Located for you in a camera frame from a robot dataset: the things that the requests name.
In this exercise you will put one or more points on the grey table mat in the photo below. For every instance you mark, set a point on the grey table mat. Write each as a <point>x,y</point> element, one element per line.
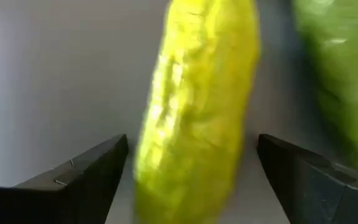
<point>57,77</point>

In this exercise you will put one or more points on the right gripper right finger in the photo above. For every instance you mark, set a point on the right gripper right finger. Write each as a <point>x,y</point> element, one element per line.
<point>328,202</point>

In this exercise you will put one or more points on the green cucumber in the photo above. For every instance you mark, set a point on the green cucumber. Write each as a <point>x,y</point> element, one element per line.
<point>197,109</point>

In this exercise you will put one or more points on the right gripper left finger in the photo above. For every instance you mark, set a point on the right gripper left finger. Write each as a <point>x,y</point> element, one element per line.
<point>42,202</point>

